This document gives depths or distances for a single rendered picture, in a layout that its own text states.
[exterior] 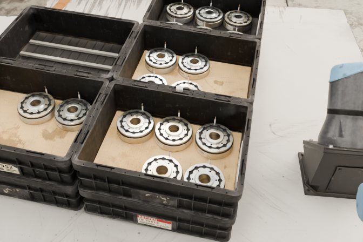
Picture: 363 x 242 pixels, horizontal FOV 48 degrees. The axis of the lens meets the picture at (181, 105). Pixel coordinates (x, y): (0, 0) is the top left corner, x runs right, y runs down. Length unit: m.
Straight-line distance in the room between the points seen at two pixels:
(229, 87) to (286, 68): 0.39
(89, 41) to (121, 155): 0.53
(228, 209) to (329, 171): 0.33
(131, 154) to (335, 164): 0.54
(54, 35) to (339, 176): 1.04
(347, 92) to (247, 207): 0.41
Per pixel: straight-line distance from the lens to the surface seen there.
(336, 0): 3.66
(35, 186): 1.12
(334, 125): 1.16
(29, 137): 1.19
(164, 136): 1.09
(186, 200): 0.98
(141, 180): 0.94
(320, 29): 1.89
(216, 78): 1.32
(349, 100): 1.15
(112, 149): 1.11
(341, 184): 1.22
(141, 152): 1.10
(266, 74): 1.58
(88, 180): 1.03
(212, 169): 1.04
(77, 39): 1.50
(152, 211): 1.06
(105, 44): 1.46
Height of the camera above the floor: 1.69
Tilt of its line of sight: 45 degrees down
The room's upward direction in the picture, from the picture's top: 3 degrees clockwise
